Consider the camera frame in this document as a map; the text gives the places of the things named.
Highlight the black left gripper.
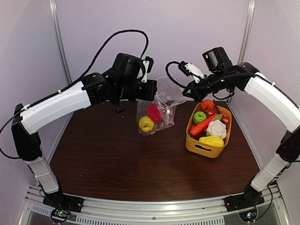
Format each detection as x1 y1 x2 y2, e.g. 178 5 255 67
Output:
116 79 158 101

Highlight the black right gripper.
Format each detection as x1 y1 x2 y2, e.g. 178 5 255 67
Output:
183 70 232 102

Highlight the red toy bell pepper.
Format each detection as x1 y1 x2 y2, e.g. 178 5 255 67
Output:
146 103 163 123

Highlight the clear zip top bag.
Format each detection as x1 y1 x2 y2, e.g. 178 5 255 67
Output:
136 77 186 136

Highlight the yellow toy apple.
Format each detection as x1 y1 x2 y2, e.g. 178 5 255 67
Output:
139 116 155 133

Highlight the yellow toy bell pepper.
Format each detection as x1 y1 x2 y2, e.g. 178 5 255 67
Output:
199 136 224 147

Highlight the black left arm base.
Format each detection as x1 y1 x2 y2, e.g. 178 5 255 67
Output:
43 192 84 213

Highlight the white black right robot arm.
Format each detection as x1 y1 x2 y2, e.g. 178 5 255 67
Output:
179 61 300 207

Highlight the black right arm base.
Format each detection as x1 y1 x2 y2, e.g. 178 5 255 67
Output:
224 183 265 212

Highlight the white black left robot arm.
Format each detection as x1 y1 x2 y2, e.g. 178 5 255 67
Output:
11 53 157 208

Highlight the orange toy pumpkin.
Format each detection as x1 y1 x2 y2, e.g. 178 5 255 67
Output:
200 99 215 113

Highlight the orange toy carrot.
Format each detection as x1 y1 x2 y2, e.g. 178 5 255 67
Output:
189 113 218 136

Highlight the green toy apple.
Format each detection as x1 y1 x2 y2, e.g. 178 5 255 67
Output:
193 111 207 125

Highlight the white toy cauliflower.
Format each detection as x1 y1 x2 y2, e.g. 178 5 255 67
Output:
206 120 227 139

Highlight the yellow plastic basket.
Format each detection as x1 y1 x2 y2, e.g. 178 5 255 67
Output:
186 103 232 158

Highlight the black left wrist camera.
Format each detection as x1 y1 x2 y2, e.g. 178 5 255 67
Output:
141 56 154 83

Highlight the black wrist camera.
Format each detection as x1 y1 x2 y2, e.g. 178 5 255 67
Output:
141 56 154 83
178 61 206 83

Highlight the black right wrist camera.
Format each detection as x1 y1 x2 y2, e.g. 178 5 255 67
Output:
178 61 206 83

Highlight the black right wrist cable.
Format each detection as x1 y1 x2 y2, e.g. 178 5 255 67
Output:
165 61 188 90

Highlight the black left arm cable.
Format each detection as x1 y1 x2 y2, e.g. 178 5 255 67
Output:
58 30 150 94

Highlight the right aluminium frame post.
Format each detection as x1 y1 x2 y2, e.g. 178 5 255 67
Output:
228 0 255 111

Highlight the aluminium frame post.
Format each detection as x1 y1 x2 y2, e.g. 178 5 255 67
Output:
49 0 72 84
228 0 255 111

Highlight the left aluminium frame post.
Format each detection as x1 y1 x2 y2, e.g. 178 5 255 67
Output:
49 0 72 84

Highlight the aluminium front rail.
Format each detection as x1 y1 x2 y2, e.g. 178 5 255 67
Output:
18 185 291 225

